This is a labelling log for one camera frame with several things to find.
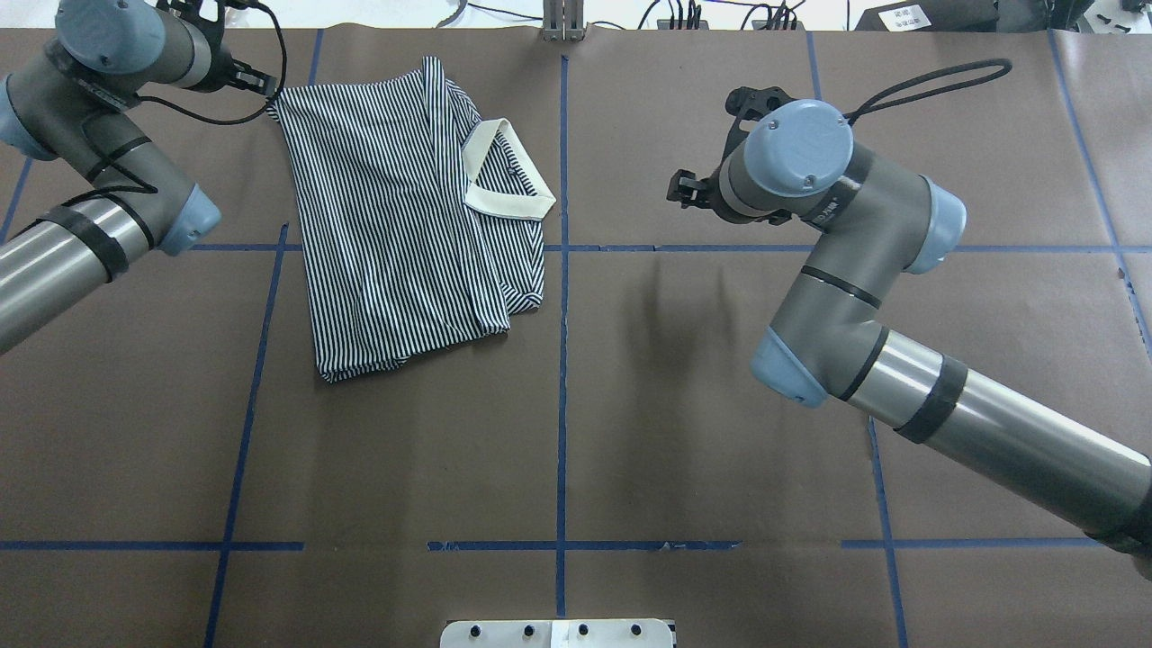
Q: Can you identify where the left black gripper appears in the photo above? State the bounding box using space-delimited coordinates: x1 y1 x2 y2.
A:
167 1 279 98

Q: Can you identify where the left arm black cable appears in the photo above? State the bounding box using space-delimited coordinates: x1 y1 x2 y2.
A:
54 0 289 208

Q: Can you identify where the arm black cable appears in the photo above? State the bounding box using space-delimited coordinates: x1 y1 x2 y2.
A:
54 0 289 208
842 58 1014 125

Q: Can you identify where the black box with label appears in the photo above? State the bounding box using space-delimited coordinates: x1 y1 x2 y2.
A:
851 1 1000 33

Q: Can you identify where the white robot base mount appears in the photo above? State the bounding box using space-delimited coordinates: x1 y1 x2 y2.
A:
439 616 679 647

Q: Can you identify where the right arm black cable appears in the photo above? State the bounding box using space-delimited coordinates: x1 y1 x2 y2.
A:
842 58 1014 125

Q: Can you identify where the orange black usb hub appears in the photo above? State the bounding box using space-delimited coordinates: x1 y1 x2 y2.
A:
738 1 806 32
645 1 708 32

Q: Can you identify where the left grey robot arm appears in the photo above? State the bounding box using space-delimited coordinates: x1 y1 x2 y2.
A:
1 1 287 351

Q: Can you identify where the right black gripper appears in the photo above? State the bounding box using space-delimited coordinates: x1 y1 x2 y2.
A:
666 86 796 226

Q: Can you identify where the aluminium frame post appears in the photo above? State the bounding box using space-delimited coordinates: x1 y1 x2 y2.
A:
541 0 588 42

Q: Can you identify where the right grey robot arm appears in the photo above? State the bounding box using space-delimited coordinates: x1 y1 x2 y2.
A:
667 86 1149 579

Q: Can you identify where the navy white striped polo shirt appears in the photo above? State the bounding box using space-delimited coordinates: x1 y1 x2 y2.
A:
270 56 555 384

